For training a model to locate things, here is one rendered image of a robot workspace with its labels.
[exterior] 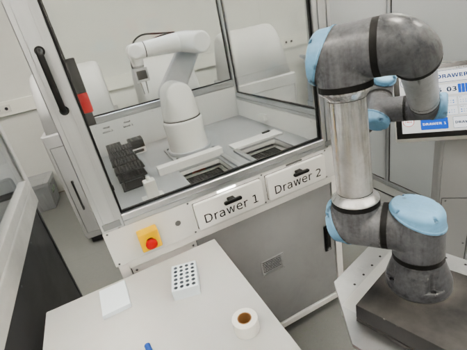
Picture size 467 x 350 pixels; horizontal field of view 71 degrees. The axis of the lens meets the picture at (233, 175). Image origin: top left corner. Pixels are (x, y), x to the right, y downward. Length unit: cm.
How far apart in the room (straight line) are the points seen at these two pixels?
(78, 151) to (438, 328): 105
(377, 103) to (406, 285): 52
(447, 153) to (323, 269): 79
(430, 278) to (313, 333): 108
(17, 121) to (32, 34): 345
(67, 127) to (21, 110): 333
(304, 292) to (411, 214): 108
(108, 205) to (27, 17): 58
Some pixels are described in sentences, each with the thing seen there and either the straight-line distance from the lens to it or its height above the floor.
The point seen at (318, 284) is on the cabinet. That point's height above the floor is 21.
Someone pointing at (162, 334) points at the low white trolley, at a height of 76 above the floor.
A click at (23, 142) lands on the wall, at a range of 454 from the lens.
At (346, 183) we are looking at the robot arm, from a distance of 82.
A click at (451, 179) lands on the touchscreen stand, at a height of 71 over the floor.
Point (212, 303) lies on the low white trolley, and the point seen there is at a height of 76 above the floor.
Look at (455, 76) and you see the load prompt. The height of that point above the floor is 115.
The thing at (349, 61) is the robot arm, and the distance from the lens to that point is 71.
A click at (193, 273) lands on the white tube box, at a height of 80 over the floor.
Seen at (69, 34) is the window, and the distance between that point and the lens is 109.
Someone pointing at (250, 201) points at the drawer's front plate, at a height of 86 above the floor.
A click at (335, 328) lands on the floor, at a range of 193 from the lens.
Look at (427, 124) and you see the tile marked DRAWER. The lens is 151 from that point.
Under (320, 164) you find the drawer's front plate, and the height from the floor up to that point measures 89.
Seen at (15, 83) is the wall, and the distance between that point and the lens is 443.
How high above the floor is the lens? 150
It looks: 25 degrees down
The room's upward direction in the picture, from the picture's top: 12 degrees counter-clockwise
